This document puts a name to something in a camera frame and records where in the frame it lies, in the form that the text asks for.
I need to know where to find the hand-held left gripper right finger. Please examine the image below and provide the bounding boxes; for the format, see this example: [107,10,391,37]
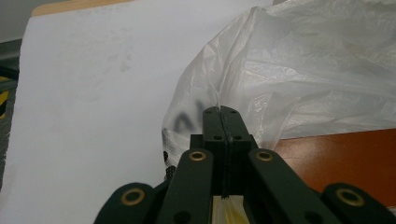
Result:
[221,105,260,199]

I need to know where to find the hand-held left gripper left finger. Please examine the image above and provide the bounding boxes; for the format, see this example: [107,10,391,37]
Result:
[190,106,226,199]

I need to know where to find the translucent plastic shopping bag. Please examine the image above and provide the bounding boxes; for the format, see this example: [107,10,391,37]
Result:
[161,0,396,224]

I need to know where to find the white table sheet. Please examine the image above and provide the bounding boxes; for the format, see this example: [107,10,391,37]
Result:
[0,0,275,224]

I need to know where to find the yellow black floor tape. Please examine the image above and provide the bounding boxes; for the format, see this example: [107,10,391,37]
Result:
[0,76,10,121]

